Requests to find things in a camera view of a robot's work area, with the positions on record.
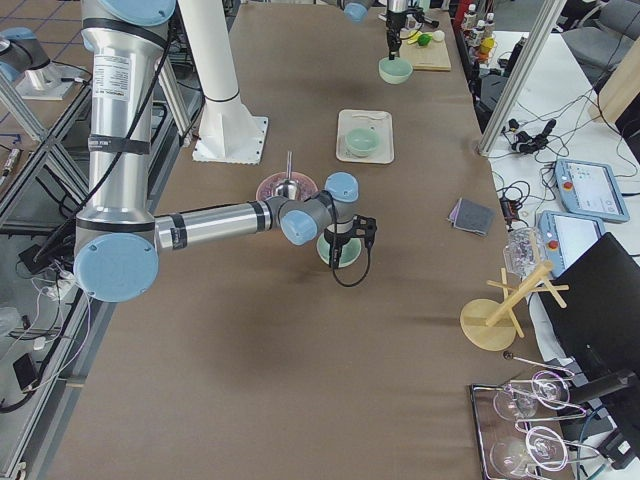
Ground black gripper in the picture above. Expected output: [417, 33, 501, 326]
[323, 215, 376, 270]
[385, 9, 425, 60]

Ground green bowl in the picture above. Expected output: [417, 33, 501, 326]
[316, 236, 362, 268]
[378, 57, 413, 85]
[345, 128, 380, 157]

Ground lemon slice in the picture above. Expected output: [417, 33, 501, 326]
[407, 31, 422, 44]

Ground green lime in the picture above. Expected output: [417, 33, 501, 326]
[417, 33, 432, 47]

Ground white garlic bulb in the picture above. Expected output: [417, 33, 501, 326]
[432, 30, 445, 42]

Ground wooden cutting board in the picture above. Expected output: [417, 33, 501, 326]
[400, 39, 451, 71]

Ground pink bowl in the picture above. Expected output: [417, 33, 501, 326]
[256, 171, 318, 201]

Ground metal ladle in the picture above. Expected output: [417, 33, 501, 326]
[272, 151, 300, 200]

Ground cream rectangular tray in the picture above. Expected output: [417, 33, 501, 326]
[336, 109, 395, 164]

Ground green bowl on tray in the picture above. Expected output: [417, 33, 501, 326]
[345, 128, 380, 157]

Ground grey folded cloth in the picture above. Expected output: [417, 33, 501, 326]
[448, 198, 495, 236]

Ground wooden mug tree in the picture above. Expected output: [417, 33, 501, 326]
[460, 255, 569, 351]

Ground teach pendant near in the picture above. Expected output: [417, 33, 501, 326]
[538, 210, 606, 277]

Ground teach pendant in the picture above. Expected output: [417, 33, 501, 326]
[555, 158, 630, 223]
[538, 210, 606, 277]

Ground teach pendant far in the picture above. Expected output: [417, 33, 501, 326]
[555, 158, 630, 223]

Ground wine glass upper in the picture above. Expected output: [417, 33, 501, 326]
[493, 370, 569, 420]

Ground wine glass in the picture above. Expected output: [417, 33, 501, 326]
[493, 370, 569, 420]
[489, 426, 568, 479]

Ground wine glass lower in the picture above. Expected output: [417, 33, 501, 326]
[489, 426, 568, 479]

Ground black monitor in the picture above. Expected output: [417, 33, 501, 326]
[541, 233, 639, 428]

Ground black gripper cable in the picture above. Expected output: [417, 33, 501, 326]
[331, 244, 372, 288]

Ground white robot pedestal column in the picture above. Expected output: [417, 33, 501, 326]
[179, 0, 268, 165]

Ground aluminium frame post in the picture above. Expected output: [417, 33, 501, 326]
[477, 0, 566, 157]

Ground wire glass rack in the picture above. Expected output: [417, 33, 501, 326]
[469, 365, 599, 479]

